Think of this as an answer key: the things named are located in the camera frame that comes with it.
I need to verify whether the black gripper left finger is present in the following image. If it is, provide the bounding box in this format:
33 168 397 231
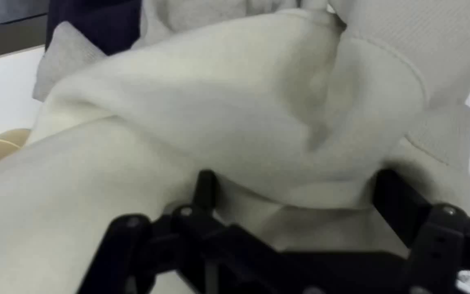
77 170 303 294

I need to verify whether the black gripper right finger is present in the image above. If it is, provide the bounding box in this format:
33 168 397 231
373 168 470 294

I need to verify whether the cream white cloth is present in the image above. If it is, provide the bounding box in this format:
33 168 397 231
0 7 412 294

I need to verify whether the grey white knit cloth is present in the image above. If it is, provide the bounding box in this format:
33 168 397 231
32 0 470 217

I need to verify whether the dark blue object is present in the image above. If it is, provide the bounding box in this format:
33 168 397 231
46 0 144 57

